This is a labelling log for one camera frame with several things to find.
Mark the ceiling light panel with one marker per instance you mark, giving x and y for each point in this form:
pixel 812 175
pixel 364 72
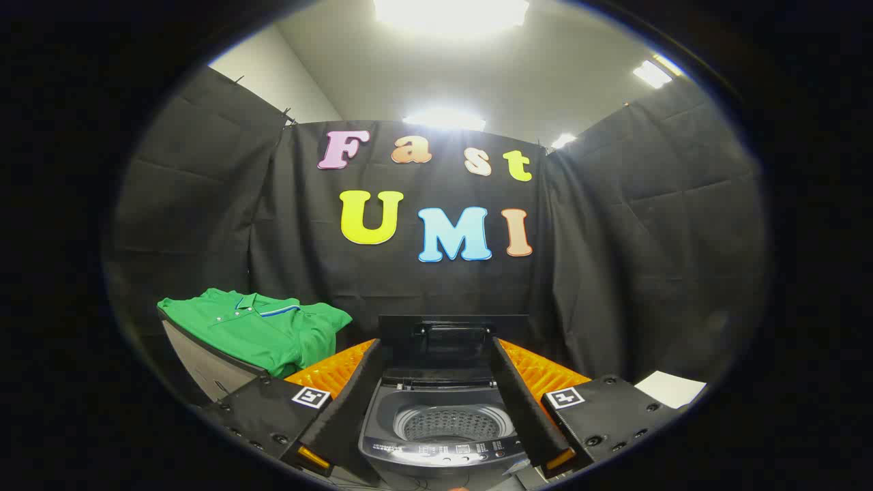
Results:
pixel 443 119
pixel 563 140
pixel 450 13
pixel 651 73

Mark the green polo shirt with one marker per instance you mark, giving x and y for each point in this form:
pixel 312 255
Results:
pixel 262 331

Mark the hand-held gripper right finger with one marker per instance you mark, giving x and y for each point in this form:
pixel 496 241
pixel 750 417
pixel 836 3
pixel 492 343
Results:
pixel 522 402

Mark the gray cabinet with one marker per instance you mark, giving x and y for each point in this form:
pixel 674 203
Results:
pixel 204 368

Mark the gray washing machine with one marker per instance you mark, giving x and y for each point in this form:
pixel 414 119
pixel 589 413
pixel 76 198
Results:
pixel 443 447

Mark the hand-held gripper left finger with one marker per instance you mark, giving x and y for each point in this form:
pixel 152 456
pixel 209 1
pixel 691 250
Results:
pixel 348 402

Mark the white flat sheet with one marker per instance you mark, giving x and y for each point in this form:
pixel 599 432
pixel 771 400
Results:
pixel 672 389

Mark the black backdrop cloth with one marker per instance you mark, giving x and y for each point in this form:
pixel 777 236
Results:
pixel 614 239

